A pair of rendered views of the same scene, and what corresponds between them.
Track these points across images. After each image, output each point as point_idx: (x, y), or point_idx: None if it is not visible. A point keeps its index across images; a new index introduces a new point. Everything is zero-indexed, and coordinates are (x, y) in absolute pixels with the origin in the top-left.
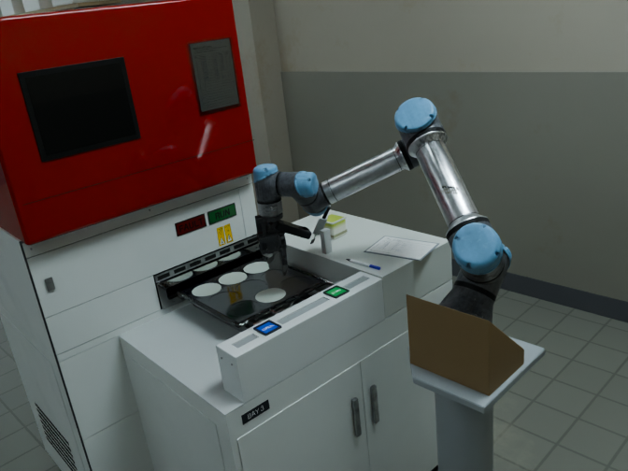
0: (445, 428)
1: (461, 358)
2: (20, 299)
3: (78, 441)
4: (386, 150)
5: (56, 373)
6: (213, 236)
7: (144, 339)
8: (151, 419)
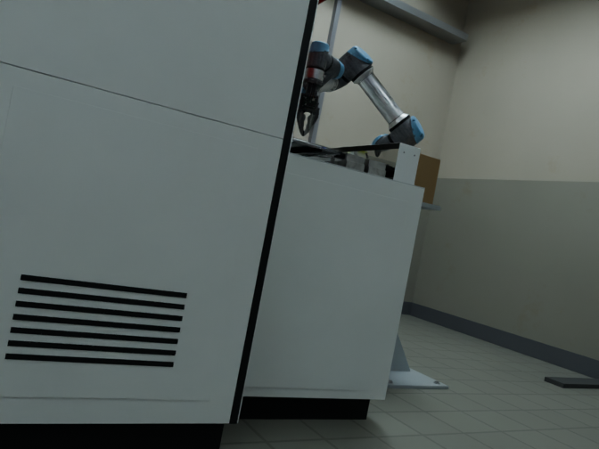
0: None
1: (422, 184)
2: (211, 57)
3: (249, 265)
4: None
5: (263, 161)
6: None
7: None
8: (279, 244)
